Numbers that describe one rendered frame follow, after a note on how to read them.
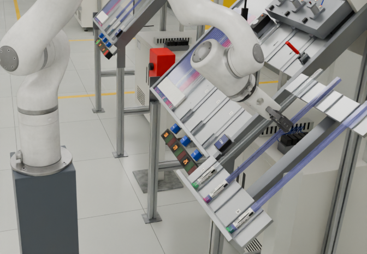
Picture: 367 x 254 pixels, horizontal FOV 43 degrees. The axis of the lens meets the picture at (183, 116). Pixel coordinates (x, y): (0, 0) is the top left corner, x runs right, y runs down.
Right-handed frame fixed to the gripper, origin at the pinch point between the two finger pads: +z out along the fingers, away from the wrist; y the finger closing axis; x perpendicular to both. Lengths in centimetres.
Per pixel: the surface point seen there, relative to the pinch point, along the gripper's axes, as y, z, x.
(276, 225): -5.1, 21.3, 23.4
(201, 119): 44.0, 11.4, 15.2
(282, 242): -5.7, 27.6, 26.6
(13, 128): 222, 17, 111
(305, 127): 49, 59, -9
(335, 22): 23.1, 12.7, -37.0
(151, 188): 90, 47, 60
